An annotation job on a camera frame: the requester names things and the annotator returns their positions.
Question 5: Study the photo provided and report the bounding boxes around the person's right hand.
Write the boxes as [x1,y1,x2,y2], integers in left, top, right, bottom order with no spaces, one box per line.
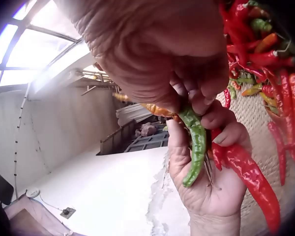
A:
[56,0,230,116]

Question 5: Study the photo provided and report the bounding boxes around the person's left hand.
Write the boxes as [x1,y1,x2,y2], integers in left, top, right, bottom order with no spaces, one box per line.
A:
[166,101,252,218]

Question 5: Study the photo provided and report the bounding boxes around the person's right fingers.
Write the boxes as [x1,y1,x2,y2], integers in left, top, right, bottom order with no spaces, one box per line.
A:
[171,74,229,116]

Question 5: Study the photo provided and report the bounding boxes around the person's left thumb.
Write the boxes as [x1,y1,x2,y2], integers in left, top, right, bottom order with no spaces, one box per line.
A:
[166,119,193,172]

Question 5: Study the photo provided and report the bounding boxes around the person's right thumb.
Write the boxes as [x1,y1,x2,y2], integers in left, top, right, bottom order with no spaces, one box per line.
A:
[124,76,187,114]

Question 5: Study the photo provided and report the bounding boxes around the person's left fingers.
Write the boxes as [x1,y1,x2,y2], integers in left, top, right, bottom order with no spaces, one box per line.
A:
[201,101,252,148]

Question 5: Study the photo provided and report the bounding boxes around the orange chilli pepper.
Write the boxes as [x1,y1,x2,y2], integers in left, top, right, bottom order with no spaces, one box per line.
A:
[113,92,183,123]

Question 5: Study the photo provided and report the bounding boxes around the green chilli pepper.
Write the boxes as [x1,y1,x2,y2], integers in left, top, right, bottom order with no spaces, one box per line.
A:
[177,104,207,189]

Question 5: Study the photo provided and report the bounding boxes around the bundle of dry stalks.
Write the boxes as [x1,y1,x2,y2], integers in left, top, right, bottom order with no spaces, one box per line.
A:
[204,151,222,191]

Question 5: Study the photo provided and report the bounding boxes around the large red chilli pepper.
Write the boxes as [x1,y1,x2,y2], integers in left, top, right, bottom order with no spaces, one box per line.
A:
[210,128,281,233]

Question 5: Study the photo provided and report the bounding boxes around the woven straw basket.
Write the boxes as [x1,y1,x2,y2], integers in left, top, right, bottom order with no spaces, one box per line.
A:
[216,68,295,223]

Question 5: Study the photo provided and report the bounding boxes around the dark wooden rack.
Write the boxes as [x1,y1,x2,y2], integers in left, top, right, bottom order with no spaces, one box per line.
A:
[96,119,136,156]

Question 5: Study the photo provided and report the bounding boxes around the pile of red chilli peppers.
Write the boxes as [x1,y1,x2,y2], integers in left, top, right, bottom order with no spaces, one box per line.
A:
[218,0,295,187]

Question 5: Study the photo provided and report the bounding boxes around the grey junction box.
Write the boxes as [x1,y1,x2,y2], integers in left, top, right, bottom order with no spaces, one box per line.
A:
[60,207,76,219]

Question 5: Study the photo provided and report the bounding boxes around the skylight window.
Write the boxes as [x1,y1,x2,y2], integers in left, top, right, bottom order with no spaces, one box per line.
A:
[0,0,90,89]

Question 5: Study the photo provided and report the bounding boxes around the pink cloth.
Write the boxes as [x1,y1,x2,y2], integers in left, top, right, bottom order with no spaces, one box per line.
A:
[4,194,73,236]

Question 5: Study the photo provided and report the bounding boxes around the blue-grey panelled frame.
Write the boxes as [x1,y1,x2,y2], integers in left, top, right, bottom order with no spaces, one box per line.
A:
[124,123,170,153]

